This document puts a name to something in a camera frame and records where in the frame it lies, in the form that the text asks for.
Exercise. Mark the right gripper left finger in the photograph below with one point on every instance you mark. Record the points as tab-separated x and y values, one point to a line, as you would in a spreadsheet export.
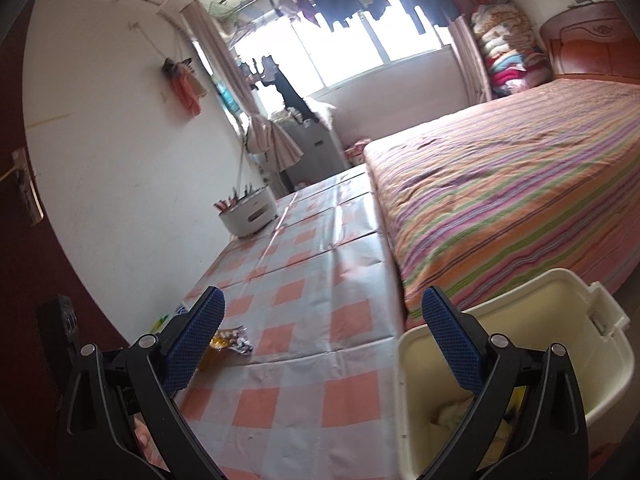
186	337

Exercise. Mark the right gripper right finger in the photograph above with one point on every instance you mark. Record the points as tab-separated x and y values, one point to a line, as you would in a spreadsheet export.
460	338

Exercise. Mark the cream plastic trash bin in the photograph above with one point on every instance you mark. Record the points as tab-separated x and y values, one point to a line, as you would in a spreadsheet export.
560	360

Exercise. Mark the green white snack package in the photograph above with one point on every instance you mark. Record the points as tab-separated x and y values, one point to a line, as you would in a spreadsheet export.
162	322

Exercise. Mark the yellow snack wrapper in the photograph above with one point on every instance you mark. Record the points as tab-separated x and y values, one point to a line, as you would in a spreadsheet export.
225	343

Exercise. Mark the checkered pink tablecloth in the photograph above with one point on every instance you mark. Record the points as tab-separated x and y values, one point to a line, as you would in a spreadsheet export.
318	295

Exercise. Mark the white round storage container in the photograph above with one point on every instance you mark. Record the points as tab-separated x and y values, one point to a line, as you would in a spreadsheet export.
244	216

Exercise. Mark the striped bed cover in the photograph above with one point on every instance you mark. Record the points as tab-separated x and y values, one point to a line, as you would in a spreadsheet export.
483	200

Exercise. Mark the left pink curtain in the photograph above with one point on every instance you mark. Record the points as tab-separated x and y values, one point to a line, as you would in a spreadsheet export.
263	136

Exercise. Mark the pink curtain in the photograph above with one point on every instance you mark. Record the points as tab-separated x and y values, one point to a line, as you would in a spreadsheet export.
263	136
470	61

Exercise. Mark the grey cabinet by window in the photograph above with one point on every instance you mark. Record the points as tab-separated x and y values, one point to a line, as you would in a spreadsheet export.
323	154

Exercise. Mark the right pink curtain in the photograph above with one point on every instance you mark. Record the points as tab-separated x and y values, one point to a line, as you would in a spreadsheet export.
470	61

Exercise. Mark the stack of folded blankets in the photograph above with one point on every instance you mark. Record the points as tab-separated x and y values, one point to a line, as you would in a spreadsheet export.
513	57

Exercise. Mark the wooden red headboard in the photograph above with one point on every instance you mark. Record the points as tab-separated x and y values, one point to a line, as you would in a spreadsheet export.
593	41

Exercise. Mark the door handle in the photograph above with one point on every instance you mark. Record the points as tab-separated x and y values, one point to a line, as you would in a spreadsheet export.
22	175

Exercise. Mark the orange cloth on wall hook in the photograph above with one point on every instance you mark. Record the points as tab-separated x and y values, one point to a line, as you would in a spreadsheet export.
184	84

